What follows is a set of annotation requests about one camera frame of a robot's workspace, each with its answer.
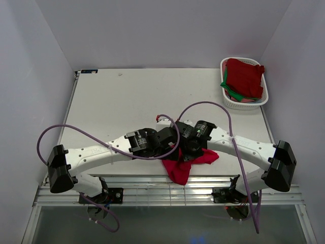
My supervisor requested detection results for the bright red t shirt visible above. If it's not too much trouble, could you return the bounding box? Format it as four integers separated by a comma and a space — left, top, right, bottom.
161, 149, 219, 186

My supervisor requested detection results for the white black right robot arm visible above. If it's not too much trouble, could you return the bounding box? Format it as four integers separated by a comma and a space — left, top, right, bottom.
176, 120, 297, 204

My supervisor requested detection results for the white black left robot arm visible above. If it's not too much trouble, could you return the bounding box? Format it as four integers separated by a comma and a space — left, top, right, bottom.
47, 127, 180, 203

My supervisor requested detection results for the green t shirt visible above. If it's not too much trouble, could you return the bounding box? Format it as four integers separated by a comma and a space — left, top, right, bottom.
220, 68, 244, 102

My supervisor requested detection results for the light blue t shirt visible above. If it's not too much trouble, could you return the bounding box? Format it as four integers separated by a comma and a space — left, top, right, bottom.
227, 96, 261, 104

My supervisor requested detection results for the dark red folded t shirt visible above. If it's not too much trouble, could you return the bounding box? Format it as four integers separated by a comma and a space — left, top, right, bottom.
224, 58, 265, 99

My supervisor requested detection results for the pink t shirt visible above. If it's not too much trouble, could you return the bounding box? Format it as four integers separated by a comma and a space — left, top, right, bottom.
220, 61, 256, 103

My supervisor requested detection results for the blue label sticker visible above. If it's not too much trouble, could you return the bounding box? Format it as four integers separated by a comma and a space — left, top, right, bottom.
80, 69, 98, 74

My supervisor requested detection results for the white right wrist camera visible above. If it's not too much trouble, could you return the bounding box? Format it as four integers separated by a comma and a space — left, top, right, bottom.
182, 120, 193, 126

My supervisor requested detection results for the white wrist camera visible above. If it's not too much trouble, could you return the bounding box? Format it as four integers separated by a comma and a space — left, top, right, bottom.
182, 120, 193, 126
155, 118, 174, 131

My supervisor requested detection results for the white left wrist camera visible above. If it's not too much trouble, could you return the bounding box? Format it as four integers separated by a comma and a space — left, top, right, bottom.
155, 118, 174, 131

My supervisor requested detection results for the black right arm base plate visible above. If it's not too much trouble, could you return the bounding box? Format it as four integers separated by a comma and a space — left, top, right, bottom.
211, 187, 248, 204

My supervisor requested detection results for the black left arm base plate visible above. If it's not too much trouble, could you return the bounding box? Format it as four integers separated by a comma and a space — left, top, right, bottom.
78, 188, 124, 205

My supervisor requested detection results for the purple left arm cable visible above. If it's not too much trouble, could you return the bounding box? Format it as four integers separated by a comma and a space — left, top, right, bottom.
37, 114, 181, 232

